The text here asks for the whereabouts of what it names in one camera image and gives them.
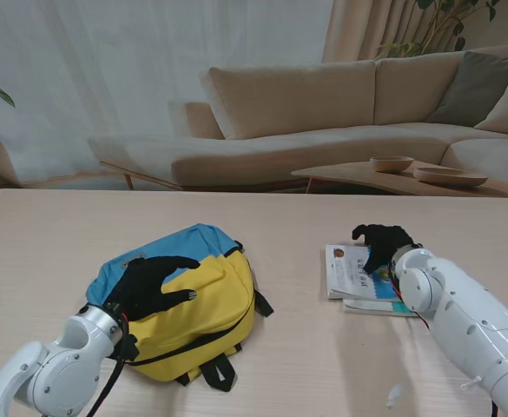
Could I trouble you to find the tall green leafy plant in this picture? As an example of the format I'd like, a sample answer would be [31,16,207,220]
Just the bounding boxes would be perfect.
[377,0,502,60]

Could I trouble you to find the wide shallow wooden bowl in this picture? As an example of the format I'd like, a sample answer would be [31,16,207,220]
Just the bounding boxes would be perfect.
[412,167,489,188]

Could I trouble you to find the left arm red black cables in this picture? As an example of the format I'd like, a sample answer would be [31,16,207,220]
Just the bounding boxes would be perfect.
[86,312,140,417]

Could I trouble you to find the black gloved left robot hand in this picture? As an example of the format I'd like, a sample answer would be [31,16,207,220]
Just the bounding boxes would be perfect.
[105,255,201,322]

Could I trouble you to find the beige curtain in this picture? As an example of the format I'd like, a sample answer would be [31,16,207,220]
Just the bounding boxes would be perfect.
[321,0,470,64]

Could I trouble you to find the right arm red black cables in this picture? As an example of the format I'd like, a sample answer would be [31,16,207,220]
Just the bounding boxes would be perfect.
[390,264,432,332]

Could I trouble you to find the blue and yellow school backpack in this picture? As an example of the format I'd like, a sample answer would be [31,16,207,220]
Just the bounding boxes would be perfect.
[85,223,275,394]

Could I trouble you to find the blue and white book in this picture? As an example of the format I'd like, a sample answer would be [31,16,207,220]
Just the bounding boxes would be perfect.
[325,243,405,301]

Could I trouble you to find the small white scrap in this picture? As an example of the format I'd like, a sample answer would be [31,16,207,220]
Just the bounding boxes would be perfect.
[386,384,405,409]

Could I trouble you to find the arm red black cables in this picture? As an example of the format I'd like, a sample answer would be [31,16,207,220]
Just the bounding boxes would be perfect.
[86,312,140,417]
[390,264,432,332]

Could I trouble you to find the white sheer curtain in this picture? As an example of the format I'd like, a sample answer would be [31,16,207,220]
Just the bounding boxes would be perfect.
[0,0,337,189]

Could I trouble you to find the wooden coffee table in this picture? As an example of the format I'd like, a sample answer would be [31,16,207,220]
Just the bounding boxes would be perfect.
[291,159,508,206]

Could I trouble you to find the teal book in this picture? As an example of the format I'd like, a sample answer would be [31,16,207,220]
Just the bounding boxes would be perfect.
[342,297,420,318]

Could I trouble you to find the beige sofa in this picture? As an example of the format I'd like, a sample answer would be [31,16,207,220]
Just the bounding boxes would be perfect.
[87,43,508,192]

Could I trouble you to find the small deep wooden bowl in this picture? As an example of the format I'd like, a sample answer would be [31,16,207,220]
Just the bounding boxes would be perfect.
[369,156,415,174]

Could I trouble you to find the grey sofa cushion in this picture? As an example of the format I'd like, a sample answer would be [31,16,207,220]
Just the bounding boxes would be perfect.
[426,50,508,127]

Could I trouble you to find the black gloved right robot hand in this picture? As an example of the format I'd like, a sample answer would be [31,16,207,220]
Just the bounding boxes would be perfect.
[351,223,424,275]

